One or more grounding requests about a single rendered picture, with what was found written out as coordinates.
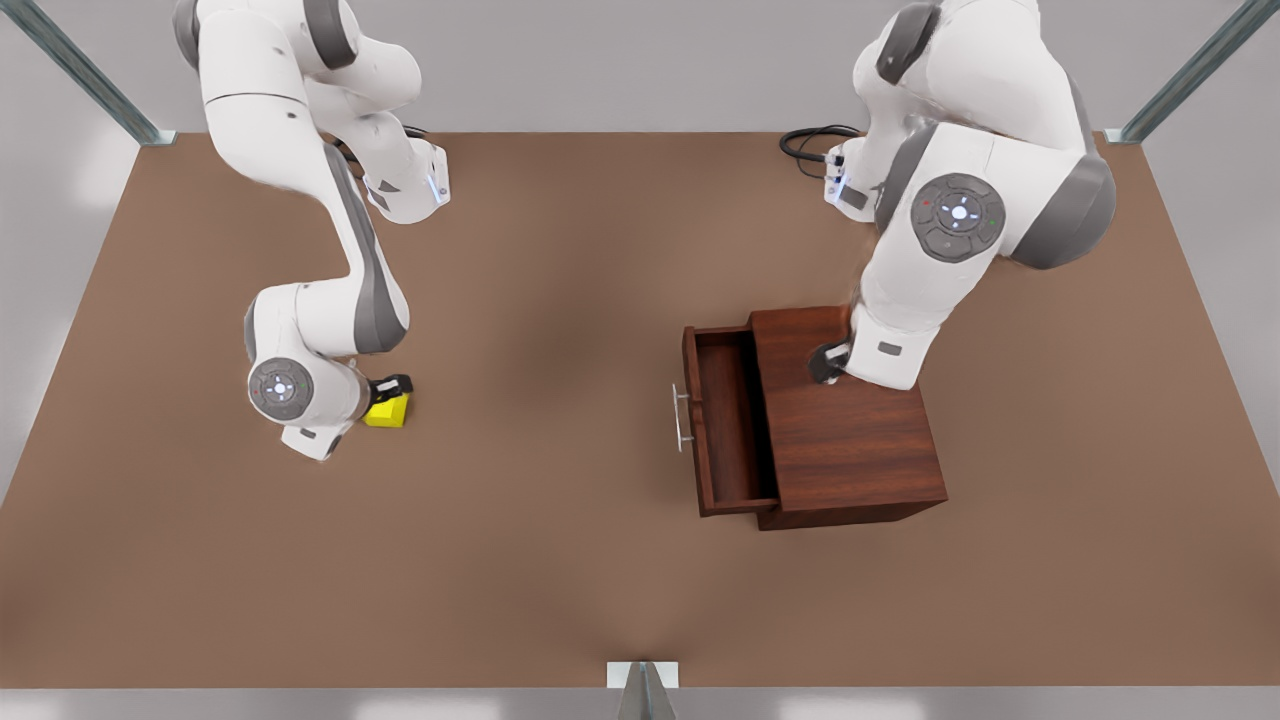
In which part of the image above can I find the yellow block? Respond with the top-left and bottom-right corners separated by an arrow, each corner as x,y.
362,392 -> 413,429

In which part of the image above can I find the dark wooden cabinet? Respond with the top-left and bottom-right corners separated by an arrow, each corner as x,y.
749,306 -> 949,532

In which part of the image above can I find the wooden drawer with silver handle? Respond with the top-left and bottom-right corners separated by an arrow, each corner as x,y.
672,324 -> 781,518

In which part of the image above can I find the black cable loop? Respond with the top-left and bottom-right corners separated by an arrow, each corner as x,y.
779,125 -> 863,180

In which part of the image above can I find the silver frame post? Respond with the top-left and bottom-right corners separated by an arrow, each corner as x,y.
607,661 -> 679,720
1104,0 -> 1280,145
0,0 -> 177,147

